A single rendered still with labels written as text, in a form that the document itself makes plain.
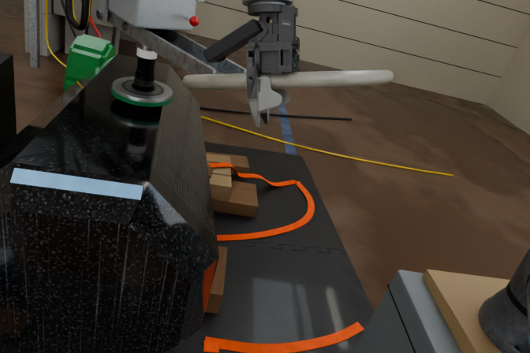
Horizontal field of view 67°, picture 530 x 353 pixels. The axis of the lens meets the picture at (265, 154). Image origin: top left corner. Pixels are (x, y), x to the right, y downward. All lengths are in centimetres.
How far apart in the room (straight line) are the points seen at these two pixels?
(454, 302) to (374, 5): 581
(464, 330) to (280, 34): 68
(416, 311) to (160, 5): 111
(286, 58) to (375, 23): 591
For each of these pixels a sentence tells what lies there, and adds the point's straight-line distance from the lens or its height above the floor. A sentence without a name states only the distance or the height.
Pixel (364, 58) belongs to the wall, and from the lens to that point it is 670.
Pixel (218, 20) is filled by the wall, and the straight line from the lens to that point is 632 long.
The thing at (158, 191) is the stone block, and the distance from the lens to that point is 114.
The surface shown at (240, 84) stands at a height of 122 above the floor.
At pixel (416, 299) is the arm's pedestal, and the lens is 101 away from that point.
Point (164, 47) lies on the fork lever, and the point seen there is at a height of 111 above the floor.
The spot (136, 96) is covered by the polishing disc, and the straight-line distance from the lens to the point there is 148.
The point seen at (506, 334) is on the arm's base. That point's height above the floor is 93.
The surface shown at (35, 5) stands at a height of 55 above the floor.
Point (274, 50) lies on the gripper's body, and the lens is 71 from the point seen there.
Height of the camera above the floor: 146
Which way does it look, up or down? 27 degrees down
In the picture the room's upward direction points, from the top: 16 degrees clockwise
